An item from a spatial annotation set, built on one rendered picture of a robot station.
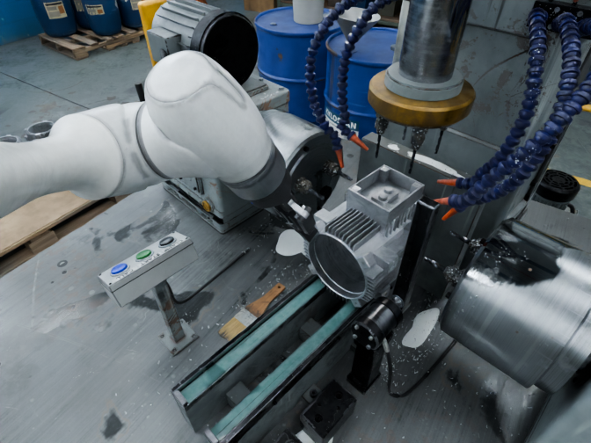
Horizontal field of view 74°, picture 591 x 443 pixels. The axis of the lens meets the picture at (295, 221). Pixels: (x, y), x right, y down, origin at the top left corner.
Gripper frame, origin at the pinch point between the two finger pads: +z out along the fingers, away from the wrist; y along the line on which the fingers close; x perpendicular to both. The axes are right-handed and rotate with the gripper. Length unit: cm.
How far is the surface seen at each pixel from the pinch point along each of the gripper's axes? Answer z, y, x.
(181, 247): -6.1, 15.8, 17.4
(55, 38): 138, 492, -42
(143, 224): 21, 58, 24
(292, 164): 4.4, 15.1, -10.9
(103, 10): 138, 451, -96
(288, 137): 2.6, 19.5, -15.5
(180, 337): 13.1, 16.0, 35.3
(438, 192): 14.7, -12.2, -24.5
